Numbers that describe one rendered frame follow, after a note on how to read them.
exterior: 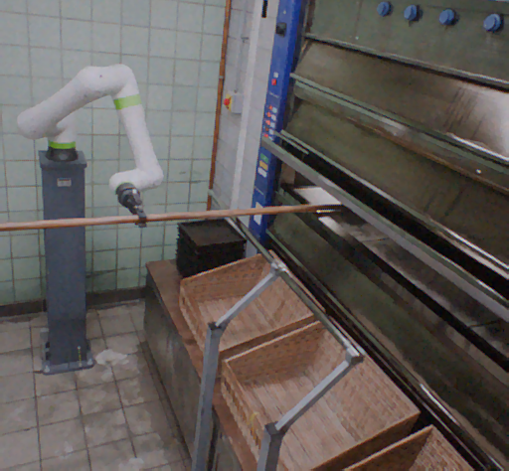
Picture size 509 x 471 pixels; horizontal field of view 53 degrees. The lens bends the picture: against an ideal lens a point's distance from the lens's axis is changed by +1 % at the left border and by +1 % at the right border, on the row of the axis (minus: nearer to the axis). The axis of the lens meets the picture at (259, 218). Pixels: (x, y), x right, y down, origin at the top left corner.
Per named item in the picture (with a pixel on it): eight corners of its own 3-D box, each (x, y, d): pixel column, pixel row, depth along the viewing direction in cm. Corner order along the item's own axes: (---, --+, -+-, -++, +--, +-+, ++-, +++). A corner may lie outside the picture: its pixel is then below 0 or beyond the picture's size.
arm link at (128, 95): (93, 69, 210) (116, 62, 204) (114, 67, 221) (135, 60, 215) (108, 112, 214) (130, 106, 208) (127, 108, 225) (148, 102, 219)
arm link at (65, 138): (36, 145, 234) (34, 104, 226) (61, 139, 247) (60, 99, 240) (58, 151, 230) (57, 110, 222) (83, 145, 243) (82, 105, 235)
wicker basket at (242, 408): (319, 366, 222) (331, 313, 211) (404, 471, 177) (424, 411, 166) (217, 390, 201) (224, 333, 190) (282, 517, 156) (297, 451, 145)
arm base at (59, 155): (43, 144, 254) (43, 133, 252) (75, 145, 260) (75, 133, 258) (46, 162, 233) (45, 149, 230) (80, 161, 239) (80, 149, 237)
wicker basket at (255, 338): (264, 293, 270) (272, 248, 259) (316, 362, 224) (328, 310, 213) (176, 305, 250) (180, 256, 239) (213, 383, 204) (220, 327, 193)
